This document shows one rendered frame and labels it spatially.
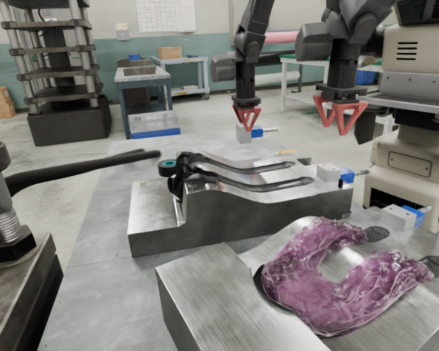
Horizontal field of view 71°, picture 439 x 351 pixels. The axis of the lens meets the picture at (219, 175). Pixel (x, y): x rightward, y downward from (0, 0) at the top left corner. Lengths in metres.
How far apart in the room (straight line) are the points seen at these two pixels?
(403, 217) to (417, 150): 0.40
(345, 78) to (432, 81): 0.33
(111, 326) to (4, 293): 0.26
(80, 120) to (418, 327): 4.40
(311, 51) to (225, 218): 0.38
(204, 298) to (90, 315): 0.24
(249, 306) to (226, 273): 0.06
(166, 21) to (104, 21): 1.21
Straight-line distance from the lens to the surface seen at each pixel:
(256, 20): 0.88
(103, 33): 7.09
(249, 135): 0.97
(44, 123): 4.68
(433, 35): 1.00
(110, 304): 0.61
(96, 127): 4.59
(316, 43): 0.68
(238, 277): 0.45
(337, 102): 0.68
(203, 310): 0.41
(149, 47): 7.10
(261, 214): 0.68
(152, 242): 0.67
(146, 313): 0.58
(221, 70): 0.90
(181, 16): 7.18
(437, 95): 0.99
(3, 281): 0.79
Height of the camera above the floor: 1.21
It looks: 24 degrees down
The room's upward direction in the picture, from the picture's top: 3 degrees counter-clockwise
